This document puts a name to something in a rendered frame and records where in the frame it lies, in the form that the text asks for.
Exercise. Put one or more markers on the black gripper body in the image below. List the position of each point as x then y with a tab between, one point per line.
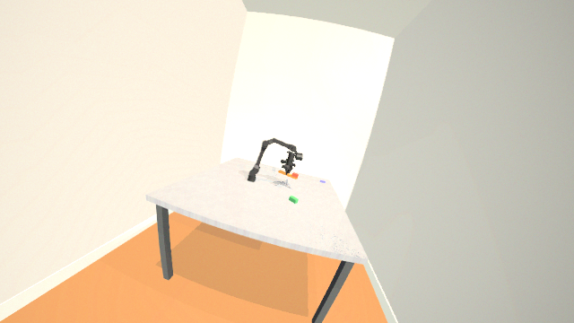
289	164

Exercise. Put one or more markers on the orange bar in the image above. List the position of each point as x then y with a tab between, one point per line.
294	175

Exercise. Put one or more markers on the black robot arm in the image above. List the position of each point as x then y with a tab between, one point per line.
265	143

